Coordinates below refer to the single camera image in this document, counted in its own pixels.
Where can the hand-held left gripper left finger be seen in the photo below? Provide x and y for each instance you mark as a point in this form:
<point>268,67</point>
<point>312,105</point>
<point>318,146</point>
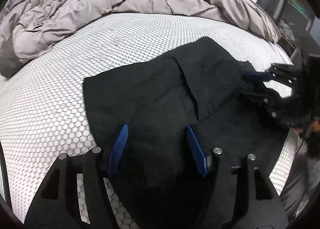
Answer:
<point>118,147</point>

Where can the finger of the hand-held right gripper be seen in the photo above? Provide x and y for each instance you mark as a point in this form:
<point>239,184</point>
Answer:
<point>268,103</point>
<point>256,76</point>

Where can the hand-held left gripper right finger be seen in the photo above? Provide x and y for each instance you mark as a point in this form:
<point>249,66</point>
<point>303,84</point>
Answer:
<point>197,150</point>

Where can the black pants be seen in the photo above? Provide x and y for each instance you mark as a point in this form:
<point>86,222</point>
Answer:
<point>155,118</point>

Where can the dark storage rack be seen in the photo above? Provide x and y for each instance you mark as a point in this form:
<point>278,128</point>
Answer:
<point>287,1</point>

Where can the white honeycomb bed mattress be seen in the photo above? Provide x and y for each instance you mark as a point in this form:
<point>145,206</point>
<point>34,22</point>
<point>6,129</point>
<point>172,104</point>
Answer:
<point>55,93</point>

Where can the person's grey trouser leg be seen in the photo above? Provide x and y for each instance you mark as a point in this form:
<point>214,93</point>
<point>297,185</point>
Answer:
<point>297,189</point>

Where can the grey duvet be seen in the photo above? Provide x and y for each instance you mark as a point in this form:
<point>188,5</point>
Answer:
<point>87,1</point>

